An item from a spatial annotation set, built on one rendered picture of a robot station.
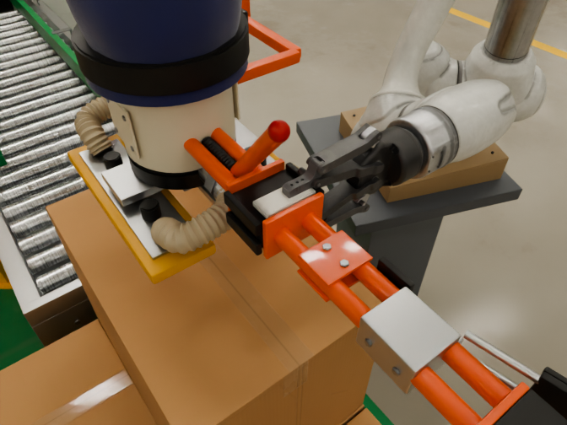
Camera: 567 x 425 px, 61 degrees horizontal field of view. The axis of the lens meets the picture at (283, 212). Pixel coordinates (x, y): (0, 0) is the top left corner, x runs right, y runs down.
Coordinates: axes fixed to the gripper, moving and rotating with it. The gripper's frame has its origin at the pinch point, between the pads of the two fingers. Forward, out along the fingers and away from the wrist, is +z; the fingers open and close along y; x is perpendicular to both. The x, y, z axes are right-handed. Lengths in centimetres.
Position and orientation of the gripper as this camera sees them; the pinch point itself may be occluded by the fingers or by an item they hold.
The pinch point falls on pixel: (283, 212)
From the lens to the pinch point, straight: 56.7
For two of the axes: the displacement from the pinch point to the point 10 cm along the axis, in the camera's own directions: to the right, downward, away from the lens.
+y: 0.0, 7.2, 7.0
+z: -8.1, 4.1, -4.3
